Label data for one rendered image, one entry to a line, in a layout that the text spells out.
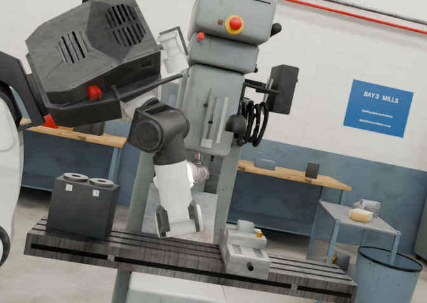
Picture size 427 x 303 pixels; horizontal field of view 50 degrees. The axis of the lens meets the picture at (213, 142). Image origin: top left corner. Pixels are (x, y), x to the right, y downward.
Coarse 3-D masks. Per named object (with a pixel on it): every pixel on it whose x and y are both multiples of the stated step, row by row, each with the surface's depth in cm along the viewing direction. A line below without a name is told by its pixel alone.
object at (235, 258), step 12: (228, 228) 184; (228, 252) 164; (240, 252) 165; (252, 252) 168; (264, 252) 171; (228, 264) 161; (240, 264) 161; (252, 264) 162; (264, 264) 162; (252, 276) 162; (264, 276) 163
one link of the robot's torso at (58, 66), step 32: (96, 0) 114; (128, 0) 115; (32, 32) 113; (64, 32) 112; (96, 32) 111; (128, 32) 112; (32, 64) 118; (64, 64) 110; (96, 64) 109; (128, 64) 110; (160, 64) 117; (64, 96) 111; (96, 96) 112; (128, 96) 116; (160, 96) 132
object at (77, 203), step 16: (64, 176) 171; (80, 176) 175; (64, 192) 169; (80, 192) 169; (96, 192) 168; (112, 192) 169; (64, 208) 169; (80, 208) 169; (96, 208) 169; (112, 208) 175; (48, 224) 170; (64, 224) 170; (80, 224) 170; (96, 224) 169
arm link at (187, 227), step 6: (174, 222) 128; (180, 222) 128; (186, 222) 129; (192, 222) 129; (174, 228) 128; (180, 228) 129; (186, 228) 129; (192, 228) 129; (162, 234) 129; (168, 234) 129; (174, 234) 130; (180, 234) 131
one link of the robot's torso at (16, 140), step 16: (0, 112) 113; (0, 128) 113; (16, 128) 116; (0, 144) 114; (16, 144) 116; (0, 160) 115; (16, 160) 116; (0, 176) 117; (16, 176) 118; (0, 192) 119; (16, 192) 120; (0, 208) 119; (0, 224) 120
